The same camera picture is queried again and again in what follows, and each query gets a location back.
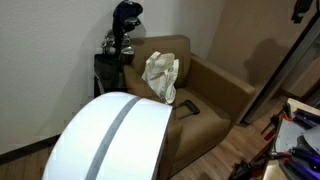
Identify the white cloth tote bag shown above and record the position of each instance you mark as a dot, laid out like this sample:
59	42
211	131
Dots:
161	75

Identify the black golf bag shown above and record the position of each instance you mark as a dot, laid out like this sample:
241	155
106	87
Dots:
108	75

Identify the silver iron club head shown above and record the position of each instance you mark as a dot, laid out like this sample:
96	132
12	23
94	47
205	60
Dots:
127	50

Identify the white cylinder with grey stripe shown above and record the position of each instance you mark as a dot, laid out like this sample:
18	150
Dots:
133	140

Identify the brown armchair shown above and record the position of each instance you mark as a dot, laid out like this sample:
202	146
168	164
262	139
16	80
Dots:
203	130

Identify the silver golf iron cluster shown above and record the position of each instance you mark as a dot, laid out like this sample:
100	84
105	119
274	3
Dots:
108	41

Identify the black driver club head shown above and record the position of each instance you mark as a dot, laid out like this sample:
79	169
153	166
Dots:
132	22

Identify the dark blue club headcover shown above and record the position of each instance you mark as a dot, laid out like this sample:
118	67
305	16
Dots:
125	11

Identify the red and black bar clamp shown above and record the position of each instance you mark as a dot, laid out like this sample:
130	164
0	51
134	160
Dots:
275	121

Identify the dark wooden baseboard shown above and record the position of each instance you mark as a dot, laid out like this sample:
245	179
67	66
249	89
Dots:
30	148

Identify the dark sliding door frame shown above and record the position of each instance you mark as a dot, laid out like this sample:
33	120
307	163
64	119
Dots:
281	73

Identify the grey robot base mount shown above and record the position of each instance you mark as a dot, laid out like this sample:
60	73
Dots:
308	140

